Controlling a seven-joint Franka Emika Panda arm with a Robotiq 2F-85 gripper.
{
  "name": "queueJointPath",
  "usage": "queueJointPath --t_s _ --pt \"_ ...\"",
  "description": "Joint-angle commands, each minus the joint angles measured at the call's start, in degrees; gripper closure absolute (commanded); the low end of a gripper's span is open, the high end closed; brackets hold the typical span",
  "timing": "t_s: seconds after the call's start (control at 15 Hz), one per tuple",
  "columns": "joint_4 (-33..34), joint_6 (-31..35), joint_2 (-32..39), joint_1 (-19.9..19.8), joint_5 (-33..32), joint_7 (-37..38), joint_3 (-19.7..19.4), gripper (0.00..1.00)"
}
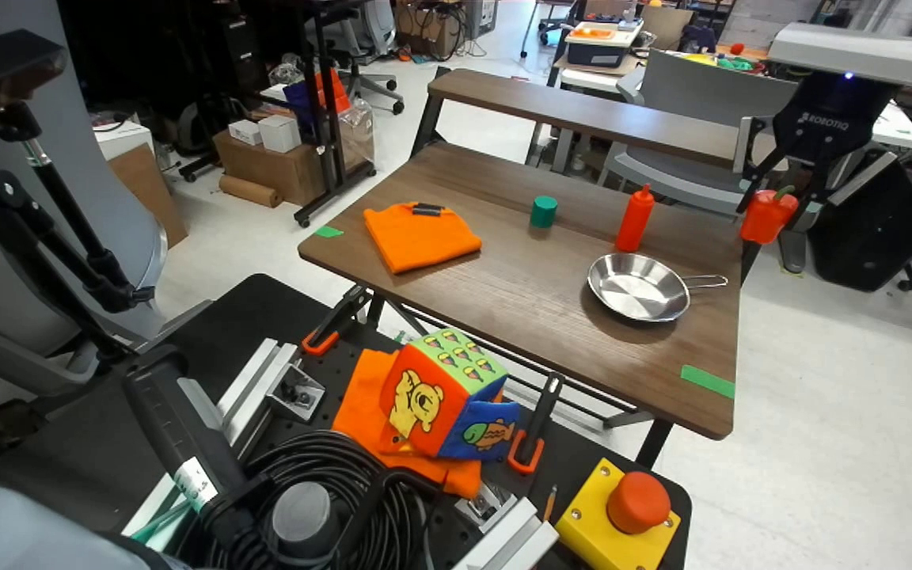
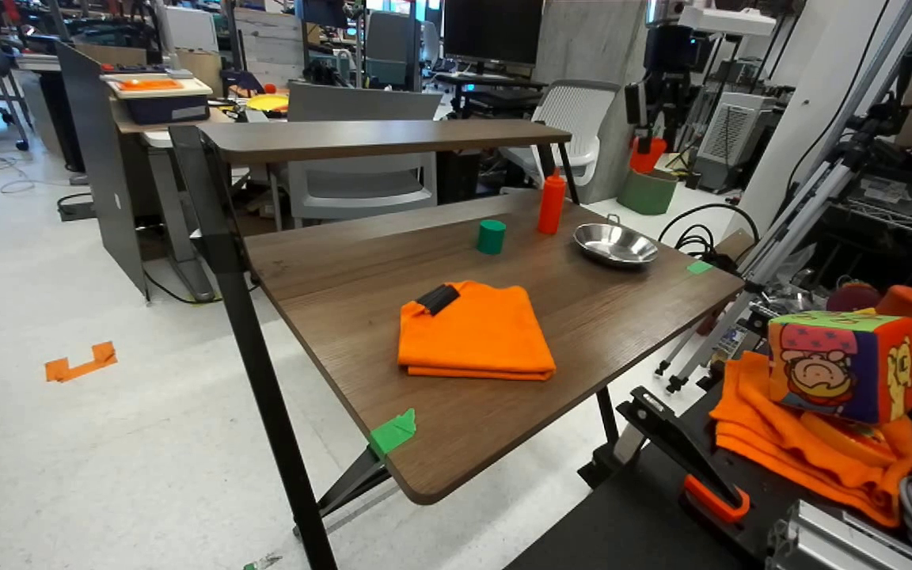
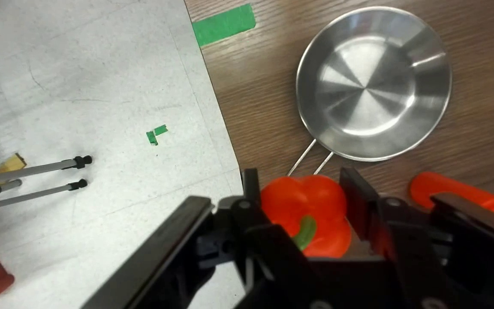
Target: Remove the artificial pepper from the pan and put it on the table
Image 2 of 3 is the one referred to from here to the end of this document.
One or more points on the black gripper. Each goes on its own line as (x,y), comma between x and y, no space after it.
(635,106)

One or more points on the orange artificial pepper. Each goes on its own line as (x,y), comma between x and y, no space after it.
(649,157)

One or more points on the silver metal pan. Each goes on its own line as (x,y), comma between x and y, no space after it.
(616,246)

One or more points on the green storage bin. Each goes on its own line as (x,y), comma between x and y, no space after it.
(649,195)

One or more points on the white chair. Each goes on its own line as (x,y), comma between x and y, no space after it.
(579,120)

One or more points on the orange plastic bottle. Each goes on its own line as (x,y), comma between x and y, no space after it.
(552,206)

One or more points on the small green tape piece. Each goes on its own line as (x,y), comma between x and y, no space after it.
(697,268)

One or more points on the green plastic cup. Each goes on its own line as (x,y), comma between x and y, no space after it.
(492,236)

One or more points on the black computer monitor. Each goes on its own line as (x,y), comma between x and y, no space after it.
(492,28)

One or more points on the orange folded cloth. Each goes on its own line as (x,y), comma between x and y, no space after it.
(484,335)

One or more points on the dark red plush toy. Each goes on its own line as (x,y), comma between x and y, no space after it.
(852,296)

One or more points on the small black block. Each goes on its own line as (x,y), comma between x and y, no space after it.
(440,298)

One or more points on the grey office chair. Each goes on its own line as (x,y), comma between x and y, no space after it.
(363,183)

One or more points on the colourful plush cube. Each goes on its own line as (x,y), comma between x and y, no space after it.
(841,364)

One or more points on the orange plush toy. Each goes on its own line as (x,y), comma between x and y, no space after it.
(904,303)

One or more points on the black clamp with orange grip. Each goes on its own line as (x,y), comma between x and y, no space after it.
(688,446)

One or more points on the crumpled orange cloth pile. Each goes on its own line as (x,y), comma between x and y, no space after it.
(793,439)

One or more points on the yellow object on desk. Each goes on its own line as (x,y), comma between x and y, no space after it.
(263,101)

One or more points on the large green tape piece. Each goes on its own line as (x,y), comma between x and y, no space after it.
(394,433)

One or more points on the black metal desk leg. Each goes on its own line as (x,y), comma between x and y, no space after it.
(252,335)

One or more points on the box with orange lid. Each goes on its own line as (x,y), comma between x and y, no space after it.
(158,95)

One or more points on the dark grey divider panel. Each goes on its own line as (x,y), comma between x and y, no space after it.
(102,168)

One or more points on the orange floor clamp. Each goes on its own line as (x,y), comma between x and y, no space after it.
(78,364)

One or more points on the aluminium camera stand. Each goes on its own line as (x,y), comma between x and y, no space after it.
(824,179)

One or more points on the aluminium extrusion rail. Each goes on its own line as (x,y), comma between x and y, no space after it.
(847,539)

